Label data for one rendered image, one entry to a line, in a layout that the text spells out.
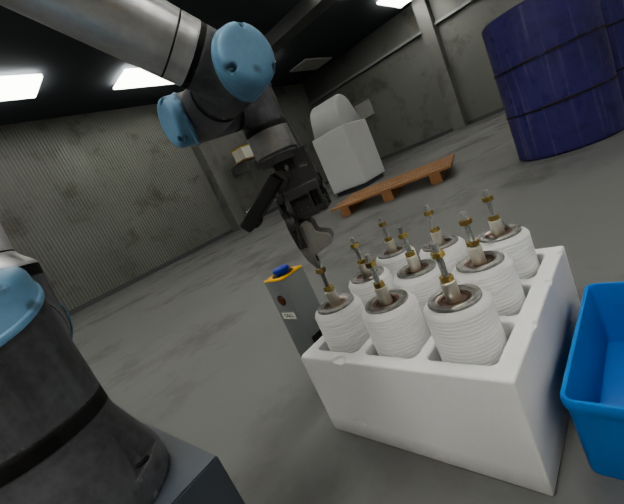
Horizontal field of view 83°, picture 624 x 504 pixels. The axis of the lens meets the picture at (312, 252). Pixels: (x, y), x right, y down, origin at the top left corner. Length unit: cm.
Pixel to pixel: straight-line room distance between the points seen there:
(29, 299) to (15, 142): 735
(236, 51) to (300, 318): 55
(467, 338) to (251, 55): 44
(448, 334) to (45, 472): 44
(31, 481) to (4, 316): 12
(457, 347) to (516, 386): 8
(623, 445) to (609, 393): 16
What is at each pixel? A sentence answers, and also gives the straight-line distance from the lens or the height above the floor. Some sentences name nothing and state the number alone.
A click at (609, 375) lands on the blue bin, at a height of 0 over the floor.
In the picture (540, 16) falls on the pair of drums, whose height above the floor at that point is 75.
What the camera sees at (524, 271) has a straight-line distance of 73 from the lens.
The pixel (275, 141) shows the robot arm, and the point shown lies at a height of 56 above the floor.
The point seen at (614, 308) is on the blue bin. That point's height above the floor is 7.
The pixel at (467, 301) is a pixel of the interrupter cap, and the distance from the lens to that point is 52.
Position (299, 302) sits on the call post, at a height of 25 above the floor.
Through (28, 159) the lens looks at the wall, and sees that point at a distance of 761.
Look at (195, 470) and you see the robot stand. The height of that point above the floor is 30.
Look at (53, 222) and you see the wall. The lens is 735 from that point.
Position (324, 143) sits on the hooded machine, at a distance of 540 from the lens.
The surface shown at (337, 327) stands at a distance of 65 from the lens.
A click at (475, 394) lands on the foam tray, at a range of 53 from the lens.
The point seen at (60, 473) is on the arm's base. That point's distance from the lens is 36.
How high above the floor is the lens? 49
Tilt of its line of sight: 12 degrees down
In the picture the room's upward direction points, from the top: 24 degrees counter-clockwise
